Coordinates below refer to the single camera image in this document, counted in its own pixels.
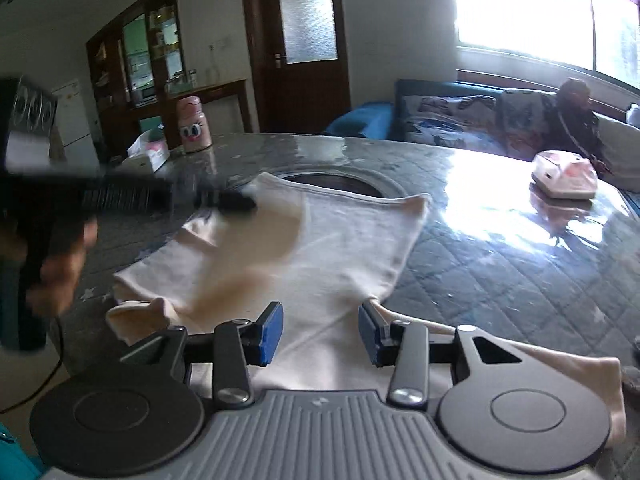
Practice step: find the long butterfly print cushion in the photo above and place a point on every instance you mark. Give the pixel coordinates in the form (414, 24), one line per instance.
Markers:
(450, 122)

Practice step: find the window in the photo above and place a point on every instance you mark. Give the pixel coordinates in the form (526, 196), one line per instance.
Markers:
(525, 5)

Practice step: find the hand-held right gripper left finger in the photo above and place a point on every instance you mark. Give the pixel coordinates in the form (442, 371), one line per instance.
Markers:
(270, 334)

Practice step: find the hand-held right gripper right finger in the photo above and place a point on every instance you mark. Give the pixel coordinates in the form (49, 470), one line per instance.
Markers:
(370, 335)

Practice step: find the pink cartoon bottle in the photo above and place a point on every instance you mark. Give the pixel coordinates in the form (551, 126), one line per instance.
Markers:
(194, 127)

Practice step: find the square butterfly print cushion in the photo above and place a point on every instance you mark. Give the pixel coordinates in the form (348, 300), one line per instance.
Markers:
(525, 120)

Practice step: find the pink tissue pack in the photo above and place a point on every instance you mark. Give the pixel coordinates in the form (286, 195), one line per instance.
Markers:
(565, 177)

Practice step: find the green box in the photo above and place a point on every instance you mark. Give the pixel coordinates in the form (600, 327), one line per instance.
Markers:
(150, 126)

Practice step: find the teal fabric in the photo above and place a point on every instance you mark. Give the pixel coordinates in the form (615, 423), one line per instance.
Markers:
(15, 455)

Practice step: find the dark wooden display cabinet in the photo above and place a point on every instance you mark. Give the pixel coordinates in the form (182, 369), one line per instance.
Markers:
(145, 60)

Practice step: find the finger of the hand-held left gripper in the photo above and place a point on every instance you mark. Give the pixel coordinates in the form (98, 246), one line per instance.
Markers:
(225, 202)

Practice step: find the cream cotton garment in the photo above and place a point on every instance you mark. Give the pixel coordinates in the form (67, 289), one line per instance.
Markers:
(340, 240)

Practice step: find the black induction cooktop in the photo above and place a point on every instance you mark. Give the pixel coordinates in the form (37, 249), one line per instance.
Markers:
(330, 182)

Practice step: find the white tissue box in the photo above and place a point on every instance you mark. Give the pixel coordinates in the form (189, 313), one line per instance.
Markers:
(150, 155)

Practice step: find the person's left hand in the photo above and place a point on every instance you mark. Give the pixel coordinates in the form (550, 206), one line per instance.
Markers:
(62, 270)

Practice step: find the blue sofa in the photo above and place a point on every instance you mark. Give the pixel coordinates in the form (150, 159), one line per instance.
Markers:
(365, 120)

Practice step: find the grey cushion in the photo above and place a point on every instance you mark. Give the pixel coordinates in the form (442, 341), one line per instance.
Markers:
(622, 140)

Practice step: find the brown wooden door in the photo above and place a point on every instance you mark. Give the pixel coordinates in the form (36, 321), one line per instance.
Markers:
(305, 95)

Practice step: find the white refrigerator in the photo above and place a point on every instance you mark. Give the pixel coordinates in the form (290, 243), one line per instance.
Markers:
(75, 120)

